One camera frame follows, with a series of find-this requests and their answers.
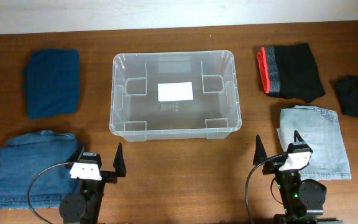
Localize blue denim jeans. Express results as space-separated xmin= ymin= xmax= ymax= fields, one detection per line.
xmin=0 ymin=130 xmax=79 ymax=210

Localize dark teal shirt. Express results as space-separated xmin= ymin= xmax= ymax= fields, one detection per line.
xmin=24 ymin=49 xmax=80 ymax=119

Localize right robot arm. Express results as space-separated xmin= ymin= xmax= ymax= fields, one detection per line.
xmin=246 ymin=131 xmax=343 ymax=224

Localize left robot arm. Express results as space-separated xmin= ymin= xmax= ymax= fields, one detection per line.
xmin=59 ymin=144 xmax=127 ymax=224

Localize folded light grey jeans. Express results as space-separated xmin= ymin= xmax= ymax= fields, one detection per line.
xmin=277 ymin=105 xmax=352 ymax=180

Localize black shorts red waistband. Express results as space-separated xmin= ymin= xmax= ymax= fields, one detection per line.
xmin=257 ymin=43 xmax=325 ymax=103

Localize clear plastic storage bin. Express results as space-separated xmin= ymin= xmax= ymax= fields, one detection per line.
xmin=109 ymin=50 xmax=242 ymax=142

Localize white label in bin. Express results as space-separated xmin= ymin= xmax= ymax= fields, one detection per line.
xmin=157 ymin=82 xmax=193 ymax=102

